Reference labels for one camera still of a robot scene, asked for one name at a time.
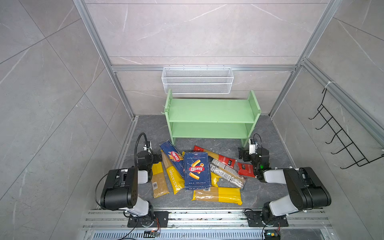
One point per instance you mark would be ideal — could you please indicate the yellow spaghetti bag centre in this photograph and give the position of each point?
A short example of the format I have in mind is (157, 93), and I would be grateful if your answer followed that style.
(214, 179)

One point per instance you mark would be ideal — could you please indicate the large yellow spaghetti bag front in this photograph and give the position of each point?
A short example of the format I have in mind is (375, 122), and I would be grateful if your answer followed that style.
(219, 194)

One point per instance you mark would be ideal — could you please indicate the yellow spaghetti bag with lettering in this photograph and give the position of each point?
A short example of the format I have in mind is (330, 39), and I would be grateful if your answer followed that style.
(175, 178)

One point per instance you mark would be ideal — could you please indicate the clear white-label spaghetti bag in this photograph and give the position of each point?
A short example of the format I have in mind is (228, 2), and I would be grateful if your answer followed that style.
(227, 173)

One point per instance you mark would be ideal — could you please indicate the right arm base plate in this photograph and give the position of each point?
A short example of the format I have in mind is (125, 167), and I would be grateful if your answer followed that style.
(261, 219)

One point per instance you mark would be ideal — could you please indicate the green wooden two-tier shelf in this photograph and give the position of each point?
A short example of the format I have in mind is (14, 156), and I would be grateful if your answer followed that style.
(212, 118)

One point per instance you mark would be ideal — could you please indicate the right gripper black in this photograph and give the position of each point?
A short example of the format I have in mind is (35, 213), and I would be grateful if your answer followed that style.
(244, 154)

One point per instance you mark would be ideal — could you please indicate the blue Barilla spaghetti box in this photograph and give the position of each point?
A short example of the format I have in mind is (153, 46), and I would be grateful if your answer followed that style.
(174, 156)

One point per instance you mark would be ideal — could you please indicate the black wire hook rack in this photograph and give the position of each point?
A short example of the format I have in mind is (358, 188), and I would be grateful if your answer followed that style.
(339, 133)

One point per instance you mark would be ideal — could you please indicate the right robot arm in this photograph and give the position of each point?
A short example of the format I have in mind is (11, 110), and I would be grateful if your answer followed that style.
(305, 189)

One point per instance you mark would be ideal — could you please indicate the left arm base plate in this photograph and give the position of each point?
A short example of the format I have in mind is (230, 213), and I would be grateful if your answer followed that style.
(148, 219)

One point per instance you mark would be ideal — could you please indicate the yellow spaghetti bag far left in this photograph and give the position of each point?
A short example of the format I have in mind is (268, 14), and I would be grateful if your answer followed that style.
(160, 187)

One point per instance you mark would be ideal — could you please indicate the red spaghetti bag upper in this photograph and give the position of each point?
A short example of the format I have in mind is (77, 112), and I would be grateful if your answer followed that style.
(225, 160)

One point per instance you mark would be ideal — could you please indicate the white wire mesh basket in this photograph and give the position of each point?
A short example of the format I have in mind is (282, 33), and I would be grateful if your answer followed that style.
(208, 80)

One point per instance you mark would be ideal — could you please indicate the red spaghetti bag right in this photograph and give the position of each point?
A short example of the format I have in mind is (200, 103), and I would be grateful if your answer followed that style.
(246, 170)

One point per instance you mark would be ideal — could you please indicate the red spaghetti bag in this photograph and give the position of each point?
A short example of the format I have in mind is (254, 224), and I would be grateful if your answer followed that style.
(246, 170)
(225, 160)

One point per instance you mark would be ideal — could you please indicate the blue Barilla rigatoni box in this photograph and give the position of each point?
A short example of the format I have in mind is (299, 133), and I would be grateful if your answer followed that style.
(197, 174)

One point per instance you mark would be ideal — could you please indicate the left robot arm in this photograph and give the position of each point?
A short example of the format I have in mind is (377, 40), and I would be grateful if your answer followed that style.
(120, 191)

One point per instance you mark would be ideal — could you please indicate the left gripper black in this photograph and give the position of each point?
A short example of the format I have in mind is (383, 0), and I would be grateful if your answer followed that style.
(154, 157)

